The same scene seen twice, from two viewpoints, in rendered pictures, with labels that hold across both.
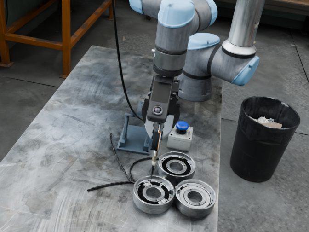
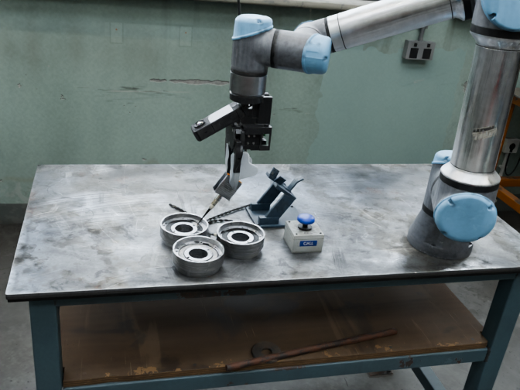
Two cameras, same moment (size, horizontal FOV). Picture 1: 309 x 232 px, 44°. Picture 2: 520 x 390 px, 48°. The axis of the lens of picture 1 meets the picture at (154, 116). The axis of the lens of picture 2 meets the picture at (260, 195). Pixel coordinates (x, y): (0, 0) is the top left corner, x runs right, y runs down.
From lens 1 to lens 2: 1.21 m
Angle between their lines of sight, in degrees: 59
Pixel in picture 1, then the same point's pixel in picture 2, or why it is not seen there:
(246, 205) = not seen: outside the picture
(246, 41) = (460, 158)
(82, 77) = (353, 171)
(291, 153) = not seen: outside the picture
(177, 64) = (235, 85)
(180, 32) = (236, 46)
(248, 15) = (464, 114)
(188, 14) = (243, 28)
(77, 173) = (189, 196)
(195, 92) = (418, 232)
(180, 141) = (289, 233)
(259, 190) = not seen: outside the picture
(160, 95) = (215, 115)
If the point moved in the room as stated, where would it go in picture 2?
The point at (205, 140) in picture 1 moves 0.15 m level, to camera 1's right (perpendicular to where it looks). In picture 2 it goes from (331, 263) to (363, 305)
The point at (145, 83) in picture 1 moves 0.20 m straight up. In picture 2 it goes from (401, 206) to (418, 136)
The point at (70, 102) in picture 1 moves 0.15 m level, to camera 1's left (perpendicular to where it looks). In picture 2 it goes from (295, 173) to (278, 154)
